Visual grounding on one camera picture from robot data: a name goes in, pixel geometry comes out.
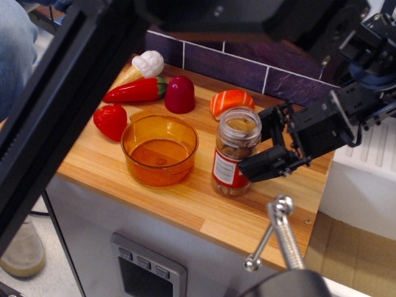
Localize white toy sink unit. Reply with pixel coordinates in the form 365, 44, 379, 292
319, 118, 395, 239

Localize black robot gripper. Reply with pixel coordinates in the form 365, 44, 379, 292
238, 83, 381, 183

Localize clear jar of almonds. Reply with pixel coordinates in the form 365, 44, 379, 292
211, 107, 262, 197

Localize orange transparent plastic pot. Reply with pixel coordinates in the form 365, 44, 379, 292
121, 111, 199, 187

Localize red toy chili pepper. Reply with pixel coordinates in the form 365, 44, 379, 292
102, 77, 168, 103

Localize beige suede shoe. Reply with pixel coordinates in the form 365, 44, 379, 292
1, 217, 46, 278

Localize orange salmon sushi toy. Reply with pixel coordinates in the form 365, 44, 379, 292
210, 89, 256, 121

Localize grey toy oven panel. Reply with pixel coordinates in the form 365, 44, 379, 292
111, 233, 187, 296

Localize red toy strawberry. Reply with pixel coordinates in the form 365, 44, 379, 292
93, 105, 127, 142

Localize blue jeans leg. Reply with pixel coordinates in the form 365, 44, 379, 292
1, 1, 38, 120

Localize metal clamp screw handle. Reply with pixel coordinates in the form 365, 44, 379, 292
244, 194, 306, 272

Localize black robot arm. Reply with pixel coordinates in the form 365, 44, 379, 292
1, 1, 395, 251

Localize toy ice cream cone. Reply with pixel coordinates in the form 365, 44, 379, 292
114, 50, 165, 87

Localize dark red toy egg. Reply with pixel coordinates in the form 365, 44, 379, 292
164, 75, 196, 114

